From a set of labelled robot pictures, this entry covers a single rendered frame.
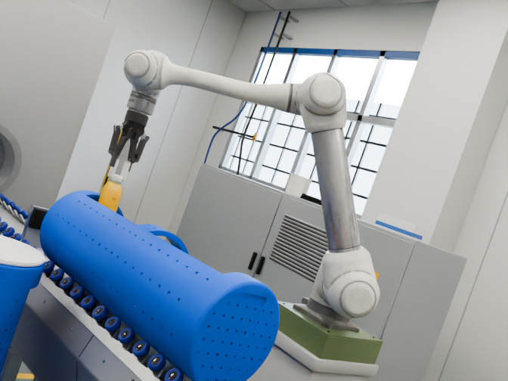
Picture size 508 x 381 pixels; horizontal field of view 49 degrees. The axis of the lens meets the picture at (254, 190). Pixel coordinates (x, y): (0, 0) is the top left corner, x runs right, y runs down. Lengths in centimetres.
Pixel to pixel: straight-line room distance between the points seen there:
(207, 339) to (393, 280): 177
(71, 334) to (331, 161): 91
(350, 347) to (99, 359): 81
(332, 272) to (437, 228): 240
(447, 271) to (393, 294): 42
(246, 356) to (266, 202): 241
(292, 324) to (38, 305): 83
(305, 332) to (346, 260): 32
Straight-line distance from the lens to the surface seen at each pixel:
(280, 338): 195
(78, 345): 169
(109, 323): 161
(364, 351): 200
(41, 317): 188
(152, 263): 148
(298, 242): 346
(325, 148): 171
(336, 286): 171
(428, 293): 317
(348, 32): 576
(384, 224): 325
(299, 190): 387
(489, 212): 423
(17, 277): 166
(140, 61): 172
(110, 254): 161
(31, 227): 230
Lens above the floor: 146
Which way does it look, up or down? 1 degrees down
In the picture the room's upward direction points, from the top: 20 degrees clockwise
